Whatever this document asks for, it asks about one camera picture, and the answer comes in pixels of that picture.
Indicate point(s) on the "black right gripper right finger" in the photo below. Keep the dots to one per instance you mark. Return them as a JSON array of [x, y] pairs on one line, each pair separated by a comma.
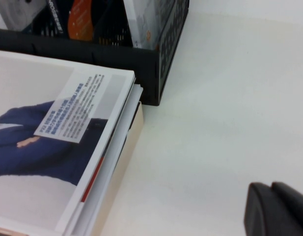
[[296, 204]]

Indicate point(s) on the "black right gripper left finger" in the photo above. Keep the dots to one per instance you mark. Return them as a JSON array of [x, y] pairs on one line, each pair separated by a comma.
[[264, 216]]

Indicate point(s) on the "ROS2 book with orange border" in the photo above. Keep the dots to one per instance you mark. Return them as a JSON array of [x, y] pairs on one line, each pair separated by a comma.
[[141, 29]]

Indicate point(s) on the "thick cream-paged book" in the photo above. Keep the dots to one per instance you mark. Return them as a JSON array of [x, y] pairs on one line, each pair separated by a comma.
[[126, 152]]

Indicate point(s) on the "black perforated book stand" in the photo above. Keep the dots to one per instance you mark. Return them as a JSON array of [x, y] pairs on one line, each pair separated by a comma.
[[67, 49]]

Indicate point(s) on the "black mobile robot book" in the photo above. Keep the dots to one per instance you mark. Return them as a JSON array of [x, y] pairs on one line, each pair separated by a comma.
[[80, 22]]

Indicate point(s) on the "white car suspension book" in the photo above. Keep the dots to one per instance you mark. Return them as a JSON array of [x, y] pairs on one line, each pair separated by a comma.
[[16, 14]]

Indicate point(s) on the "thin white booklet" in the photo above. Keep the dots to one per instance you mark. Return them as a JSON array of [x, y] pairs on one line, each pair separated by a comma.
[[132, 98]]

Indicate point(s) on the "magazine with blue-suited man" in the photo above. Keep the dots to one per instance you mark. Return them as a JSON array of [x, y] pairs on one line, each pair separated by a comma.
[[43, 86]]

